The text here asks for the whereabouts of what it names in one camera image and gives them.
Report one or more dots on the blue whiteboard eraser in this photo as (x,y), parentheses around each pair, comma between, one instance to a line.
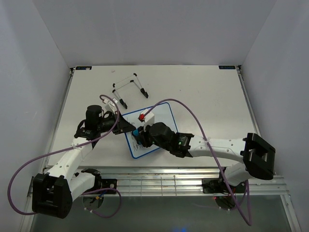
(136,135)

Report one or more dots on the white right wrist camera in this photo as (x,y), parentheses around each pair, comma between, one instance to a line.
(147,118)

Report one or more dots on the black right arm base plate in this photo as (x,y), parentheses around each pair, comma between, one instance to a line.
(212,185)

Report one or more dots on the aluminium table edge rail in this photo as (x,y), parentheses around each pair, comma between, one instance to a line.
(164,182)

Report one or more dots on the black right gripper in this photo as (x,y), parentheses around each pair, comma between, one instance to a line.
(144,142)

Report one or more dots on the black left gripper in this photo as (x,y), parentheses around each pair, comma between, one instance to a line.
(123,126)

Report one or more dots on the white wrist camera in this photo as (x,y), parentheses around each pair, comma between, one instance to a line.
(109,105)
(147,118)

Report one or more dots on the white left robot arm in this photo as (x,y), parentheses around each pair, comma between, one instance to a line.
(55,191)

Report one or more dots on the black wire board stand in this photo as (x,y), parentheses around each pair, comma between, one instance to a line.
(128,88)

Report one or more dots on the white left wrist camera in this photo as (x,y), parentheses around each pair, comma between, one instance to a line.
(109,105)

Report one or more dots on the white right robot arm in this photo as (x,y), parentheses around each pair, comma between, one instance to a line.
(254,156)

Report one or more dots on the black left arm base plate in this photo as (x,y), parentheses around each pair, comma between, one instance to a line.
(107,185)

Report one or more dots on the blue framed whiteboard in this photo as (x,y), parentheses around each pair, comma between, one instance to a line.
(162,113)

